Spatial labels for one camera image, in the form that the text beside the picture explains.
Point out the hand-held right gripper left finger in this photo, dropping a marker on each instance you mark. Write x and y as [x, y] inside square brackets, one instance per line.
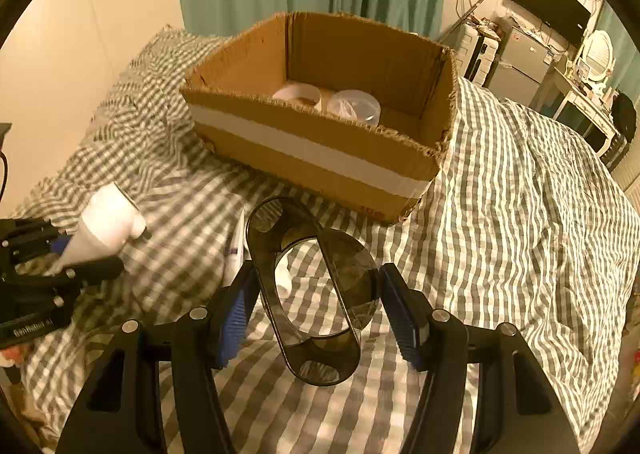
[234, 319]

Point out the white tape roll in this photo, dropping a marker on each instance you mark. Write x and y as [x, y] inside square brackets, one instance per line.
[296, 93]

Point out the black flat monitor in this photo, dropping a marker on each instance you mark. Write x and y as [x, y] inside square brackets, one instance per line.
[547, 1]

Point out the white plastic bottle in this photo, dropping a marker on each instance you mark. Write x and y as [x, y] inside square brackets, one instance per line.
[107, 221]

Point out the white tube with blue print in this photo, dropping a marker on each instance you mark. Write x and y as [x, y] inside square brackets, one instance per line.
[235, 249]

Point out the black bag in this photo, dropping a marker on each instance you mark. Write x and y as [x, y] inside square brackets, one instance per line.
[625, 116]

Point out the cardboard box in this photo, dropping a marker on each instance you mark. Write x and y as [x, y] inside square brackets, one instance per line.
[320, 149]

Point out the silver mini fridge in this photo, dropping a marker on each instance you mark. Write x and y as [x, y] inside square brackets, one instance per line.
[520, 61]

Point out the green checked blanket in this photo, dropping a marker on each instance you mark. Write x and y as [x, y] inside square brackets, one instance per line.
[525, 214]

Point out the clear plastic round container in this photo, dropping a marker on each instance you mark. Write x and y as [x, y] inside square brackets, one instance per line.
[356, 104]

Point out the white oval mirror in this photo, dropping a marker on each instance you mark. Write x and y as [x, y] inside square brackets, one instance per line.
[597, 54]

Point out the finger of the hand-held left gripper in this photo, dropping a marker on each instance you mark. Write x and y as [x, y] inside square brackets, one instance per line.
[30, 234]
[90, 268]

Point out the white dressing table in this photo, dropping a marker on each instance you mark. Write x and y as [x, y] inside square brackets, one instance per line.
[585, 114]

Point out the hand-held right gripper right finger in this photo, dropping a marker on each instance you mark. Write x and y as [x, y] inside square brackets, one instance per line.
[401, 321]

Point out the smoky translucent plastic holder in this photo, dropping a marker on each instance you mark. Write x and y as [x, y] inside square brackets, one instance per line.
[350, 279]

